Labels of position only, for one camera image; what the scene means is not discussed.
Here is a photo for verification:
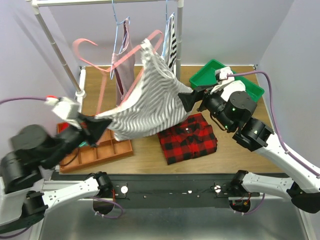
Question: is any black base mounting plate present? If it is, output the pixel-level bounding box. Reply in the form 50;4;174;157
51;174;261;210

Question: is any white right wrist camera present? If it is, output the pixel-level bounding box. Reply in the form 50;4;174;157
211;66;247;100

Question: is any mauve tank top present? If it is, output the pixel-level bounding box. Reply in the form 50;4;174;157
110;17;136;106

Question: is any teal cloth bundle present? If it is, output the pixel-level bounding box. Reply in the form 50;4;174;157
78;141;88;148

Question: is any blue hanger with striped top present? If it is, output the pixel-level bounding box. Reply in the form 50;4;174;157
161;1;175;59

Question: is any red black plaid shirt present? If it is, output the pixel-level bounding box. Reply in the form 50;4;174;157
157;113;218;165

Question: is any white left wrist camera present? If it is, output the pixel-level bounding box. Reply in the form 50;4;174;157
44;96;81;129

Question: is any green plastic tray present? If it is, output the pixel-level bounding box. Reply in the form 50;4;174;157
189;59;265;102

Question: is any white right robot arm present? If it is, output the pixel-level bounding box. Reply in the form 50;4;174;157
178;85;320;214

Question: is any orange compartment organizer box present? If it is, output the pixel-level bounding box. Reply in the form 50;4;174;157
59;129;134;174

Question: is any thin striped tank top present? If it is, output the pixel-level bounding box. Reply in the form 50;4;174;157
95;39;193;141

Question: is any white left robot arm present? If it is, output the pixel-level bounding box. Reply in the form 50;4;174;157
0;113;113;234

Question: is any blue hanger with mauve top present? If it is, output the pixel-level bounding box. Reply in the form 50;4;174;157
109;0;131;80

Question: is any pink wire hanger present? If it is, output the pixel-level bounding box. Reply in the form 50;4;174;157
72;29;165;114

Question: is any bold black white striped top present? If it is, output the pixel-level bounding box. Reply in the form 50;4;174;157
163;12;179;73

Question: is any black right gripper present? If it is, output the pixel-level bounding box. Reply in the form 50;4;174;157
177;82;234;131

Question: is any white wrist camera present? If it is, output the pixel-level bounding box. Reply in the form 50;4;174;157
211;66;247;100
44;96;81;129

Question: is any silver clothes rack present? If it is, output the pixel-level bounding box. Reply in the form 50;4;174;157
27;0;184;100

